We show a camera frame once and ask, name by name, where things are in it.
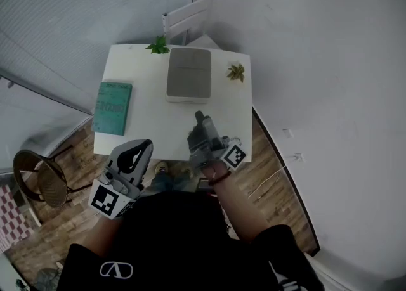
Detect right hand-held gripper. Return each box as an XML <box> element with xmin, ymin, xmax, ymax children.
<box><xmin>187</xmin><ymin>110</ymin><xmax>248</xmax><ymax>170</ymax></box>

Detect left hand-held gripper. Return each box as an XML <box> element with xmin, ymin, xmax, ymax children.
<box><xmin>88</xmin><ymin>139</ymin><xmax>154</xmax><ymax>221</ymax></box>

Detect white lidded box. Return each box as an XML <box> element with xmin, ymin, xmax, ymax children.
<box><xmin>165</xmin><ymin>46</ymin><xmax>213</xmax><ymax>104</ymax></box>

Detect person's left forearm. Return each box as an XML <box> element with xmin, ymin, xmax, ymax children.
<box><xmin>82</xmin><ymin>213</ymin><xmax>124</xmax><ymax>257</ymax></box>

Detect person's right forearm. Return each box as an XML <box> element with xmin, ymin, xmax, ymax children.
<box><xmin>201</xmin><ymin>160</ymin><xmax>280</xmax><ymax>243</ymax></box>

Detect blue jeans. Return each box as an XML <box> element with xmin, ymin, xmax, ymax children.
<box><xmin>142</xmin><ymin>169</ymin><xmax>199</xmax><ymax>194</ymax></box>

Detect person's right shoe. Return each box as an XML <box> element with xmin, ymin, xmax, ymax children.
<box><xmin>176</xmin><ymin>162</ymin><xmax>195</xmax><ymax>179</ymax></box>

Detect black floor device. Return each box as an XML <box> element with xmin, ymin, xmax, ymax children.
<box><xmin>196</xmin><ymin>177</ymin><xmax>217</xmax><ymax>194</ymax></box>

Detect green book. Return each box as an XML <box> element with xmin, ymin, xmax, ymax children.
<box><xmin>91</xmin><ymin>81</ymin><xmax>133</xmax><ymax>137</ymax></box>

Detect small yellow-green succulent plant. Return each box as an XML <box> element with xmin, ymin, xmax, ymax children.
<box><xmin>225</xmin><ymin>63</ymin><xmax>246</xmax><ymax>84</ymax></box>

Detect black printed t-shirt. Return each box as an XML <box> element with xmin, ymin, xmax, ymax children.
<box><xmin>56</xmin><ymin>188</ymin><xmax>326</xmax><ymax>291</ymax></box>

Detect brown wicker chair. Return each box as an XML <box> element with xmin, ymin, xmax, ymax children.
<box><xmin>12</xmin><ymin>145</ymin><xmax>85</xmax><ymax>210</ymax></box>

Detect green leafy plant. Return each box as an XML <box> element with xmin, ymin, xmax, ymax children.
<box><xmin>145</xmin><ymin>35</ymin><xmax>171</xmax><ymax>55</ymax></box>

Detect white slatted chair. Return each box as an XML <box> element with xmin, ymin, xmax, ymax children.
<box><xmin>161</xmin><ymin>0</ymin><xmax>226</xmax><ymax>51</ymax></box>

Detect red white checkered cloth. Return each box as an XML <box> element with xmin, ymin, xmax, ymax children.
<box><xmin>0</xmin><ymin>183</ymin><xmax>36</xmax><ymax>246</ymax></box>

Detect white window blinds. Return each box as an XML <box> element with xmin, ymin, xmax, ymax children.
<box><xmin>0</xmin><ymin>0</ymin><xmax>201</xmax><ymax>116</ymax></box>

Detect red-brown bracelet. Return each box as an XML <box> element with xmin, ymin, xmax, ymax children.
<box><xmin>207</xmin><ymin>171</ymin><xmax>232</xmax><ymax>186</ymax></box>

